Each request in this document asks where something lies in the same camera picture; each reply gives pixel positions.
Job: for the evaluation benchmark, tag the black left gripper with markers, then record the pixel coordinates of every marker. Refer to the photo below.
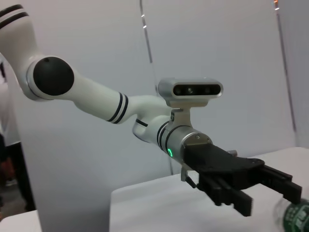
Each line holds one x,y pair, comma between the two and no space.
217,159

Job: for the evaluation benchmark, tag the clear green-label water bottle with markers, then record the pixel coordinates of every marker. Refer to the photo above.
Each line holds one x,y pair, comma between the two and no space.
297,217

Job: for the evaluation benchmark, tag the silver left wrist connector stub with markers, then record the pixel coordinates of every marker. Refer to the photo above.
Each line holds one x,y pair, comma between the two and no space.
233,152

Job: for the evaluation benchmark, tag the person in white shirt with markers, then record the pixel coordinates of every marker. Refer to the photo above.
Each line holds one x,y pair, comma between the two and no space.
7,116

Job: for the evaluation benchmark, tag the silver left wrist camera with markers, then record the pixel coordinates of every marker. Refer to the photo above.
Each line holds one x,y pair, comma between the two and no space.
190,90

